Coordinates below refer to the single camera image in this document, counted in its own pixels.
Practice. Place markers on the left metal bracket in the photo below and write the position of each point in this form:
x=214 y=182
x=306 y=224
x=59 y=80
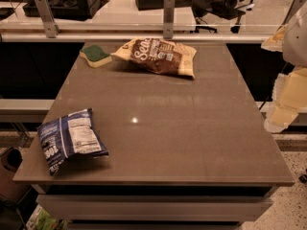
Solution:
x=51 y=29

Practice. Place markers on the metal bracket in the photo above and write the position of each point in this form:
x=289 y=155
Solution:
x=51 y=29
x=294 y=8
x=168 y=18

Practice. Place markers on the green package on floor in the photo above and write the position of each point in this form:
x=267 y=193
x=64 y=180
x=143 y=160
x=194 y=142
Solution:
x=42 y=220

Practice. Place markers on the black office chair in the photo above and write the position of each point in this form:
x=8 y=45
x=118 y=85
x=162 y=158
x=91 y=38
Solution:
x=220 y=7

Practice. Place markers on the brown chip bag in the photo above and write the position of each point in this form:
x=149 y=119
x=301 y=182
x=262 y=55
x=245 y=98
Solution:
x=159 y=56

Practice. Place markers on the blue chip bag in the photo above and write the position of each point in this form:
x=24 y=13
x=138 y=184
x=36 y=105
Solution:
x=69 y=135

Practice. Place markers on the green yellow sponge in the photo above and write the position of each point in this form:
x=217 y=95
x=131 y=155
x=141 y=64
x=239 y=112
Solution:
x=95 y=56

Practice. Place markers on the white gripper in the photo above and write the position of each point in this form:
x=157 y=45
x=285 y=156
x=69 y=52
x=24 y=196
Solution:
x=295 y=41

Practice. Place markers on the middle metal bracket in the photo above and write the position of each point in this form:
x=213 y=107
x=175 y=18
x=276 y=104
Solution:
x=168 y=18

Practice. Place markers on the brown bin on floor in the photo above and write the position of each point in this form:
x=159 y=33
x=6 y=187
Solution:
x=10 y=192

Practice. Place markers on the black box on desk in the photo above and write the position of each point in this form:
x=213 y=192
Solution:
x=75 y=9

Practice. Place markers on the right metal bracket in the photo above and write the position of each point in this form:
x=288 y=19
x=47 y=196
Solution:
x=294 y=8

